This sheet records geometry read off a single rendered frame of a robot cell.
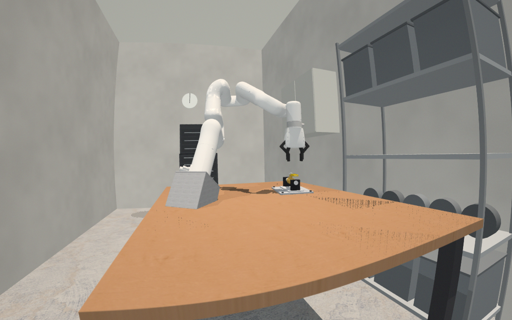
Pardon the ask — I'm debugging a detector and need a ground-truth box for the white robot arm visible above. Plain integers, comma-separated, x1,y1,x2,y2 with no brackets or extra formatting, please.
179,79,304,175

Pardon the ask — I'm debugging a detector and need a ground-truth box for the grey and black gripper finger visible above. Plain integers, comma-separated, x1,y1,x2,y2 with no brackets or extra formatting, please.
280,141,290,161
299,142,309,161

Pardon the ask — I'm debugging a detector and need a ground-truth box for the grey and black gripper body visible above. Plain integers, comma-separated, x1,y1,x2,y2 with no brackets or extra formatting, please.
284,127,305,148

